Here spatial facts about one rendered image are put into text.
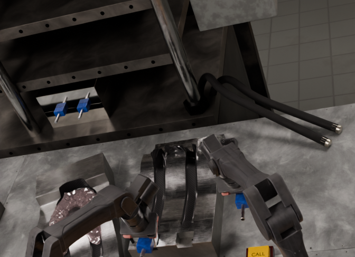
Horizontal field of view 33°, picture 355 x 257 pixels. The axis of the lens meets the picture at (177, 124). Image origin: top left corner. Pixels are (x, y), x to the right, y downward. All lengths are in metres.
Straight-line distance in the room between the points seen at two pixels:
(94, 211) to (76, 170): 0.67
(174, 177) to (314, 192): 0.44
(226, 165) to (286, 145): 0.65
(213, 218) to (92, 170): 0.53
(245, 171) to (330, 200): 0.53
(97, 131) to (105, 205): 1.02
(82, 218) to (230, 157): 0.39
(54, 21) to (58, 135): 0.53
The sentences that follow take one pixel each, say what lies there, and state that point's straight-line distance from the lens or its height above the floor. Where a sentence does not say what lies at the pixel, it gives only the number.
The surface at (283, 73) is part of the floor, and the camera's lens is 3.79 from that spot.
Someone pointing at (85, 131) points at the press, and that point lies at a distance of 2.53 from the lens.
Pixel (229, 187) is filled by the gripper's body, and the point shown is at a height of 1.03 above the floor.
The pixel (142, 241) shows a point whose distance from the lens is 1.75.
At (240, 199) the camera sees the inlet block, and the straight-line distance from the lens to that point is 1.74.
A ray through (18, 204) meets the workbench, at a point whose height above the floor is 0.80.
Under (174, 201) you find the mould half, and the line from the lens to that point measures 1.89.
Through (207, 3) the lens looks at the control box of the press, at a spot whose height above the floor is 1.18.
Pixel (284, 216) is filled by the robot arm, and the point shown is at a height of 1.19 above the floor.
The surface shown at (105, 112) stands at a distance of 2.51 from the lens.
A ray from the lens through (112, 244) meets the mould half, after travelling 1.91.
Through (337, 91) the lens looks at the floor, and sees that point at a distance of 3.56.
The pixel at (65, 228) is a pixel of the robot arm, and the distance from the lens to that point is 1.45.
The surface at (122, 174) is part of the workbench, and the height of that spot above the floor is 0.80.
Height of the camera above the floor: 2.19
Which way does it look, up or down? 37 degrees down
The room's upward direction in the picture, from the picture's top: 22 degrees counter-clockwise
